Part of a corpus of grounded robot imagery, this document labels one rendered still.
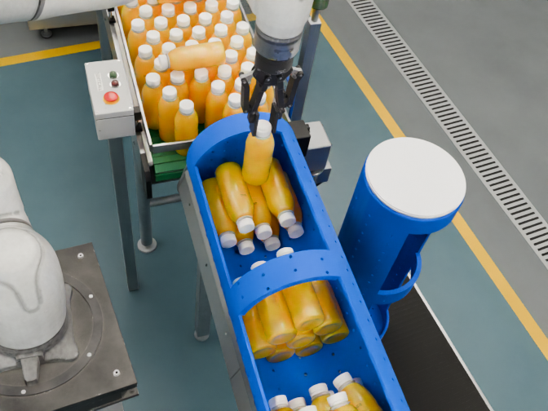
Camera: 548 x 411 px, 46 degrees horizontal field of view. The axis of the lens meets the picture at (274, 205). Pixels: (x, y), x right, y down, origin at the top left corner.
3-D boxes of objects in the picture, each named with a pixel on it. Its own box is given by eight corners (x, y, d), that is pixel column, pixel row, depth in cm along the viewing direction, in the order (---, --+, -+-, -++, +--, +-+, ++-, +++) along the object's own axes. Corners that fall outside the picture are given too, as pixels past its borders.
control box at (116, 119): (98, 140, 173) (94, 114, 165) (88, 89, 184) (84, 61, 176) (135, 135, 176) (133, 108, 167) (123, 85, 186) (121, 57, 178)
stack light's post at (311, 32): (270, 226, 285) (310, 24, 197) (267, 218, 287) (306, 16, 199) (278, 224, 286) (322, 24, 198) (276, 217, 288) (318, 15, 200)
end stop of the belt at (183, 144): (153, 153, 179) (152, 146, 177) (152, 152, 180) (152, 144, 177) (289, 133, 190) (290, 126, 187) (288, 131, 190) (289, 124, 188)
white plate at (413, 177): (355, 195, 168) (353, 198, 169) (457, 231, 165) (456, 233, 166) (378, 124, 184) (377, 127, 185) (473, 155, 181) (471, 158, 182)
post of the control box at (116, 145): (128, 291, 258) (105, 117, 178) (126, 282, 260) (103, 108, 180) (139, 289, 259) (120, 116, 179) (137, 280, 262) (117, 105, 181)
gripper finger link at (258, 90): (273, 77, 128) (267, 77, 127) (256, 117, 136) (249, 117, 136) (267, 64, 130) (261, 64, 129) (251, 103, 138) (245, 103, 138)
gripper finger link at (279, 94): (271, 64, 130) (277, 62, 130) (275, 101, 140) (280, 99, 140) (276, 77, 128) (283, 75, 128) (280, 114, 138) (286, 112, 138)
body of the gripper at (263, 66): (260, 63, 121) (254, 98, 129) (302, 58, 123) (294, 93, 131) (249, 37, 125) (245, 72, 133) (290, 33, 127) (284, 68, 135)
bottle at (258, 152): (263, 190, 155) (271, 145, 141) (237, 181, 155) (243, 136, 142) (271, 170, 159) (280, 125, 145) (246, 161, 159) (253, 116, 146)
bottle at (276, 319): (261, 343, 133) (240, 276, 142) (280, 347, 138) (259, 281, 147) (285, 329, 131) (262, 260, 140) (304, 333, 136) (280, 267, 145)
